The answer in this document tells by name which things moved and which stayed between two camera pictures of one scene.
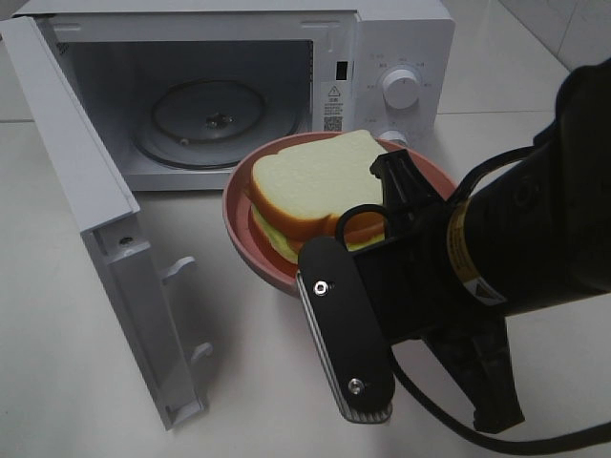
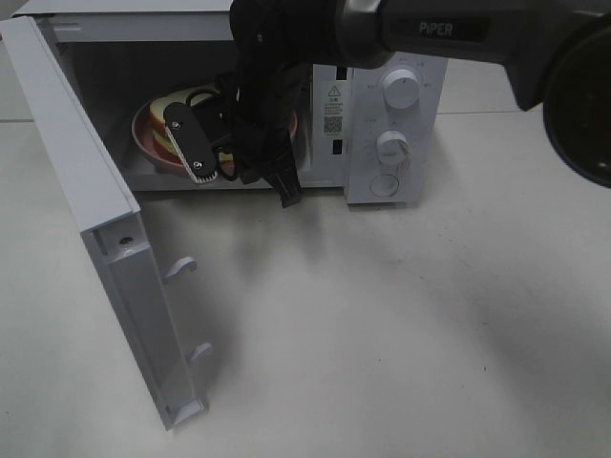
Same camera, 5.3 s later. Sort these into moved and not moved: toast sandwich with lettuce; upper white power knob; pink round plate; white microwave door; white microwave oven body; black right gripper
Moved: pink round plate; toast sandwich with lettuce; black right gripper
Not moved: white microwave oven body; white microwave door; upper white power knob
